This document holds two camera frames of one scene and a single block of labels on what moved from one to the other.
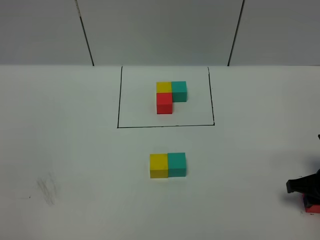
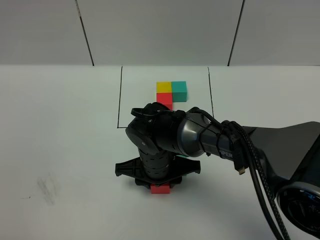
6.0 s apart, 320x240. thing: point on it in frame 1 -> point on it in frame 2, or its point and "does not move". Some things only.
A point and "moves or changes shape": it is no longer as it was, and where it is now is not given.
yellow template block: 165,87 does not move
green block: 177,164 does not move
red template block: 164,103 does not move
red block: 314,208 moves or changes shape
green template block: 179,90 does not move
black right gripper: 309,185 -> 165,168
